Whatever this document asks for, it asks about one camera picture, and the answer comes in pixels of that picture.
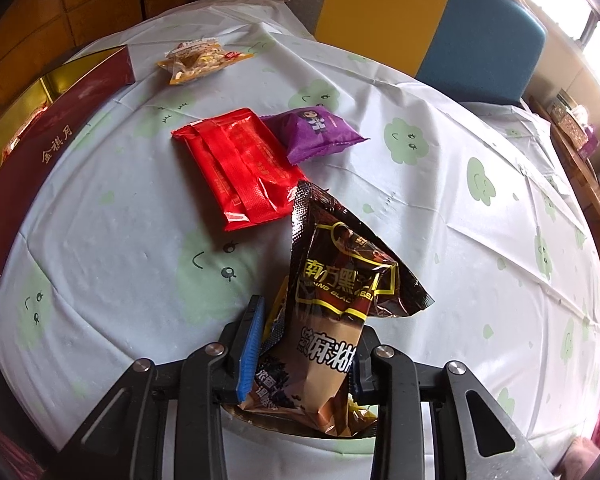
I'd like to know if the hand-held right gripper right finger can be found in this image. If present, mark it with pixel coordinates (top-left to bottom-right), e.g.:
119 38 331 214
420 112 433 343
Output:
350 325 556 480

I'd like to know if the grey yellow blue chair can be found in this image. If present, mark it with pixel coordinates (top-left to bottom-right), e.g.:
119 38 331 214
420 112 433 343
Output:
215 0 548 106

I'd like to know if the wooden wardrobe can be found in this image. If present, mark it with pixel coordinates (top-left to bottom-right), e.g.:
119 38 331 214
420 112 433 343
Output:
0 0 201 131

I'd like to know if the purple cartoon snack packet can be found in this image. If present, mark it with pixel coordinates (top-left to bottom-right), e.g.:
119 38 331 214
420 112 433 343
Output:
259 105 371 165

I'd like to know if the clear peanut snack pack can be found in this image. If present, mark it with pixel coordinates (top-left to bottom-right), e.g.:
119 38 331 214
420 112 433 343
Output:
157 39 255 86

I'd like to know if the red tin box gold interior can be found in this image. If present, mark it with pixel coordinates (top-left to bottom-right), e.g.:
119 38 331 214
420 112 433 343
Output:
0 45 137 281

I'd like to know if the white tablecloth green cloud print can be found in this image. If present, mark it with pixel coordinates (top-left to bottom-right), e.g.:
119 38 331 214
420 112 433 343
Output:
0 0 600 466

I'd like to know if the dark brown sesame packet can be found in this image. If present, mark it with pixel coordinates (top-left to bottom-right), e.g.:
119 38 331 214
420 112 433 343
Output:
230 180 436 438

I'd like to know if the red snack packet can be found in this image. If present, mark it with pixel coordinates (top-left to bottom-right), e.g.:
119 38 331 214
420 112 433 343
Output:
171 107 311 232

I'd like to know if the patterned tissue box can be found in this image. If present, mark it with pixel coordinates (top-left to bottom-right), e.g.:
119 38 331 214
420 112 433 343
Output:
560 107 593 151

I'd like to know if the wooden side table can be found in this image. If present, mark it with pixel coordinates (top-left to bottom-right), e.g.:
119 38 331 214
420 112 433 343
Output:
530 95 600 236

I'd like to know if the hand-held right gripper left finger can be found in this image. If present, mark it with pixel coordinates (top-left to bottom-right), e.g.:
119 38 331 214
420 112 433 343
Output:
55 295 268 480

